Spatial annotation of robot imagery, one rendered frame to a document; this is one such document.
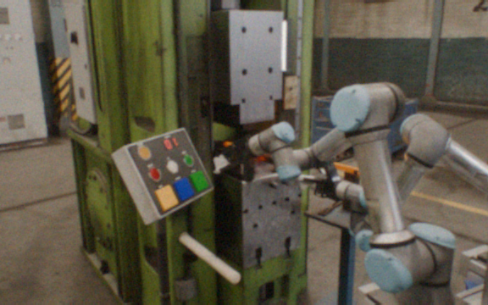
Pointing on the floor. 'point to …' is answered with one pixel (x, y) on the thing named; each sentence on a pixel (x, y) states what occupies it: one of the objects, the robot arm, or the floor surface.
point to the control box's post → (163, 260)
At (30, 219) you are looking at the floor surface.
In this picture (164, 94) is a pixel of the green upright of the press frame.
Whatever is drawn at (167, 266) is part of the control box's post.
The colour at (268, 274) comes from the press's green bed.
